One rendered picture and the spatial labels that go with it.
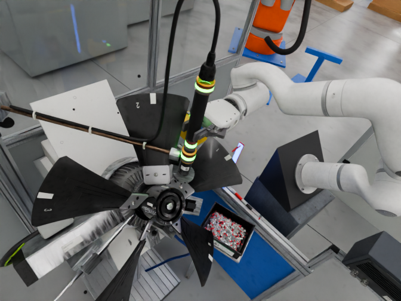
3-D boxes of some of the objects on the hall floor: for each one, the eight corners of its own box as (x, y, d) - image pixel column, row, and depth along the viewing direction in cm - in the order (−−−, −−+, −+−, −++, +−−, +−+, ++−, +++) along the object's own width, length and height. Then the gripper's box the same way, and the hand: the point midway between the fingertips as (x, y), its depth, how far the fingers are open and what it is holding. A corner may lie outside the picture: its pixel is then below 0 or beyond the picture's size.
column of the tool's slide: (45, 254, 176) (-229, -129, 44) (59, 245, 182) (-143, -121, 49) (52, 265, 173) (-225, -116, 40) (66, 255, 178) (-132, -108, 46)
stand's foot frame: (68, 258, 177) (66, 254, 171) (126, 219, 203) (126, 214, 197) (121, 341, 154) (120, 339, 148) (179, 284, 180) (181, 280, 174)
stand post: (125, 285, 173) (118, 225, 106) (136, 275, 178) (136, 212, 111) (128, 291, 171) (125, 233, 104) (139, 280, 177) (143, 220, 109)
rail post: (244, 306, 178) (296, 270, 121) (247, 301, 181) (300, 264, 123) (248, 310, 177) (303, 277, 119) (252, 306, 179) (307, 271, 122)
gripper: (215, 84, 80) (169, 104, 70) (256, 115, 74) (213, 142, 64) (209, 103, 86) (166, 124, 75) (247, 134, 80) (207, 161, 69)
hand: (193, 129), depth 71 cm, fingers closed on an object, 4 cm apart
